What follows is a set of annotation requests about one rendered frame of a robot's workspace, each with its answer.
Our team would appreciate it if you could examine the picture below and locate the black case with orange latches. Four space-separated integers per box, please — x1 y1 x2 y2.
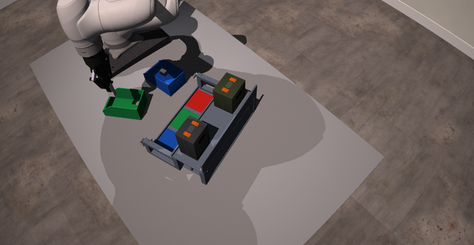
175 115 210 161

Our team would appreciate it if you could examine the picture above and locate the green bin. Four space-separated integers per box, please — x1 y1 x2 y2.
103 88 148 120

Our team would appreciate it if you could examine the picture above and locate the blue bin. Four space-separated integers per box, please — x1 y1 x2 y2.
143 59 186 96

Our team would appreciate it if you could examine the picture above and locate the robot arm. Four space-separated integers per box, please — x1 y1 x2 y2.
57 0 179 60

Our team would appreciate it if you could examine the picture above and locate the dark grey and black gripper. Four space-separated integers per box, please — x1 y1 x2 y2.
82 48 117 97

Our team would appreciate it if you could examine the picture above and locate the olive green tool case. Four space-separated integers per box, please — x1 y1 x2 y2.
213 73 246 114

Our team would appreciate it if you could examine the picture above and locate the black metal shelf rack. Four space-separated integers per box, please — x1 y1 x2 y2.
139 73 257 185

